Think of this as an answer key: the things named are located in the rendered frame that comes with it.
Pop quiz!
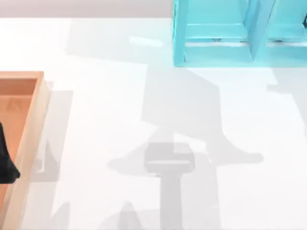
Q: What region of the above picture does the light blue rack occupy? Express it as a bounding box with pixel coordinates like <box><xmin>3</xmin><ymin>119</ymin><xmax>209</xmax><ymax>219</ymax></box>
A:
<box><xmin>172</xmin><ymin>0</ymin><xmax>307</xmax><ymax>68</ymax></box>

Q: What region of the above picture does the shallow salmon-coloured box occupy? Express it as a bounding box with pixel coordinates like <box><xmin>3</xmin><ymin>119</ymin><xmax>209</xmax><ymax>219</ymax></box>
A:
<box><xmin>0</xmin><ymin>71</ymin><xmax>51</xmax><ymax>230</ymax></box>

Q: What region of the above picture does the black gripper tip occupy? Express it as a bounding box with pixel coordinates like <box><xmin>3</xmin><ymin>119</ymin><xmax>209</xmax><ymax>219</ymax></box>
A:
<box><xmin>0</xmin><ymin>122</ymin><xmax>21</xmax><ymax>185</ymax></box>

